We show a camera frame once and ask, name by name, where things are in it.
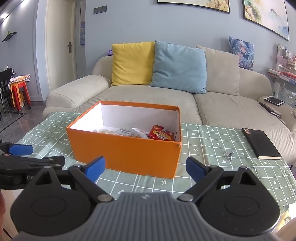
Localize yogurt hawthorn ball bag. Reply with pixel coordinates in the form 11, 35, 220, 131
114, 128, 135, 137

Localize red sunflower seed bag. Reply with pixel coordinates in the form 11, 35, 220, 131
148, 125, 175, 141

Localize small round pastry pack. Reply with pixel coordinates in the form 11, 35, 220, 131
132, 128, 149, 139

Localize Mimi shrimp stick bag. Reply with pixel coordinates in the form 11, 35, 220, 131
93, 127, 119, 135

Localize smartphone on sofa arm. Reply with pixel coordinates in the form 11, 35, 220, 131
264, 96, 285, 106

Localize orange cardboard box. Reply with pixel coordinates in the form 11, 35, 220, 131
66, 101, 182, 179

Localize red orange stacked stools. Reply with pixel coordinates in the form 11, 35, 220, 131
10, 80, 31, 113

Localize black notebook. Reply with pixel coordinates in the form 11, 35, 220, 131
241, 128, 281, 160

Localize beige sofa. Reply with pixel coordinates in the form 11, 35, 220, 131
43, 56, 295, 165

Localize beige cushion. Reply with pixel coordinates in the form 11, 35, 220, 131
196, 45, 240, 96

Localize blue cushion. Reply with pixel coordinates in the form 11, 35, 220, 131
149, 41, 207, 94

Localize yellow cushion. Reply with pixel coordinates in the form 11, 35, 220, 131
112, 42, 155, 86

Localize white desk with books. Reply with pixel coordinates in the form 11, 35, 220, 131
267, 44, 295, 108

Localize anime print pillow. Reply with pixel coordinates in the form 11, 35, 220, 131
228, 36, 254, 71

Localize white door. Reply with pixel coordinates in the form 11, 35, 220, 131
45, 0, 77, 91

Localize framed landscape painting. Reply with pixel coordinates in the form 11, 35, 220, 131
242, 0, 290, 41

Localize wall poster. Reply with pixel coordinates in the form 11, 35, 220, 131
79, 0, 86, 45

